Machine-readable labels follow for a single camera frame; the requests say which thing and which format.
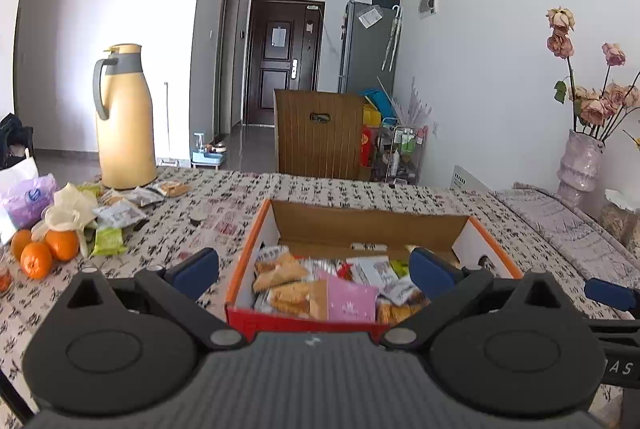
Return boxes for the clear jar of nuts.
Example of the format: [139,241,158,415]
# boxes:
[600,189,640,253]

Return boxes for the dried pink roses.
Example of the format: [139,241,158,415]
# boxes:
[546,7,639,144]

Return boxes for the orange fruit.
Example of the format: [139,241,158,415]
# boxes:
[44,230,80,262]
[20,241,53,281]

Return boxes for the pink textured vase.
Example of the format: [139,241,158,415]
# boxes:
[556,130,605,207]

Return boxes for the patterned calligraphy tablecloth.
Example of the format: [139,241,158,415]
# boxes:
[1,168,624,428]

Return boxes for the wire storage cart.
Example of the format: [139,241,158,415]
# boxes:
[372,123,428,186]

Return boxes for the dark brown entrance door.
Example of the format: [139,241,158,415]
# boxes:
[244,0,324,126]

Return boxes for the cream plastic bag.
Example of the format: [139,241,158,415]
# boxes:
[32,183,99,257]

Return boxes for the yellow thermos jug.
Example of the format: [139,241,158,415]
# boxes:
[92,44,157,190]

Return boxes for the pink grey folded blanket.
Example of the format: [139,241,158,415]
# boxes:
[492,183,639,289]

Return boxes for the small green packet far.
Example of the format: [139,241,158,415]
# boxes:
[90,227,127,257]

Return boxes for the white label snack packet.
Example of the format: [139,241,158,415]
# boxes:
[346,256,399,297]

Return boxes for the purple tissue pack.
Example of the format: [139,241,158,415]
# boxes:
[1,174,58,230]

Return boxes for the long green snack bar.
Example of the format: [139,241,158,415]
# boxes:
[390,260,409,279]

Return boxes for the red cardboard pumpkin box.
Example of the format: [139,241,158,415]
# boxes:
[224,200,523,339]

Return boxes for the grey refrigerator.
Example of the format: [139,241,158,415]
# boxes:
[338,0,401,94]

